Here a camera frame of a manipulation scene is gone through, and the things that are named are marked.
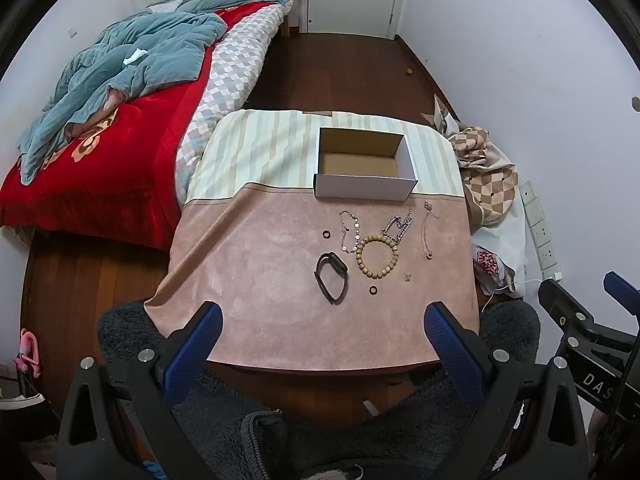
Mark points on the striped and pink tablecloth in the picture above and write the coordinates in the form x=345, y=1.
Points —
x=260, y=270

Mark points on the black smart band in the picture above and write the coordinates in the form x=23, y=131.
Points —
x=334, y=262

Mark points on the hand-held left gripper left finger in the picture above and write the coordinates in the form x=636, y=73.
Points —
x=197, y=345

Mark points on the red patterned white bag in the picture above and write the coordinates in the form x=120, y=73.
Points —
x=487, y=262

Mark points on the wooden bed frame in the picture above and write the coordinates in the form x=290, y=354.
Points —
x=290, y=20

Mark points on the white tissue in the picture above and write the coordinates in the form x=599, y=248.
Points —
x=135, y=56

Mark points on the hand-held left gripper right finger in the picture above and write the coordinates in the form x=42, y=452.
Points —
x=452, y=355

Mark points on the bed with red blanket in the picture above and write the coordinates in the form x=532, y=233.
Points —
x=140, y=160

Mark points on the pink plastic item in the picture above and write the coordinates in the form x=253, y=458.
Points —
x=27, y=350

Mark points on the white power strip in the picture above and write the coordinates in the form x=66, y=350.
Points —
x=540, y=235

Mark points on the cardboard scraps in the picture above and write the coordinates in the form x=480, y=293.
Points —
x=442, y=115

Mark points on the checkered bed sheet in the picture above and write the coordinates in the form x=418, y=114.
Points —
x=230, y=70

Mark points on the teal quilt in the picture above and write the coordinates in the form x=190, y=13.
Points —
x=150, y=55

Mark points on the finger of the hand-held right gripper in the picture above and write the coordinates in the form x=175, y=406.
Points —
x=622, y=289
x=570, y=305

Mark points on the brown diamond pattern cloth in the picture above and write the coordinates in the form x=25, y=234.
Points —
x=492, y=190

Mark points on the white cardboard box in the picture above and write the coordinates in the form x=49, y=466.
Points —
x=350, y=187

